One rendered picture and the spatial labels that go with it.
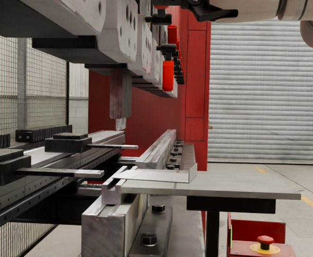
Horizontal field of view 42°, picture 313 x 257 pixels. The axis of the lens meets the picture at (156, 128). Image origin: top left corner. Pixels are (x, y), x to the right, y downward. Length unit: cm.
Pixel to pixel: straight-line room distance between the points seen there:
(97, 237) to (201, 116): 230
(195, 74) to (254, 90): 575
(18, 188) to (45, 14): 67
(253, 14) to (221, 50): 792
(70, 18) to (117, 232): 37
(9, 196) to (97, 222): 32
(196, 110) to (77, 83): 592
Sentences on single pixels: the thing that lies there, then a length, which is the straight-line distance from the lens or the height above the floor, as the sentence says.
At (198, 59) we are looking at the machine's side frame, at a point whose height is 145.
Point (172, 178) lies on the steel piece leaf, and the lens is 68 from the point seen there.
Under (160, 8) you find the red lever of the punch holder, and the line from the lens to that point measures 63.
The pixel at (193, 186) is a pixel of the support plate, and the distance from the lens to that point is 63.
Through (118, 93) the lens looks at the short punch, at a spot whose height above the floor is 114.
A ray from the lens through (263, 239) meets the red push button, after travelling 105.
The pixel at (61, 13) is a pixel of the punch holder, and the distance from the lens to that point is 26.
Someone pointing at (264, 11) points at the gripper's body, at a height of 125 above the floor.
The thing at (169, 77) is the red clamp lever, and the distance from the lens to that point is 84.
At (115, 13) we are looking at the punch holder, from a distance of 40.
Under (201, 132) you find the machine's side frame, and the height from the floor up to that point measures 95.
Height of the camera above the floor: 112
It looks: 3 degrees down
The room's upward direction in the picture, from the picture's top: 1 degrees clockwise
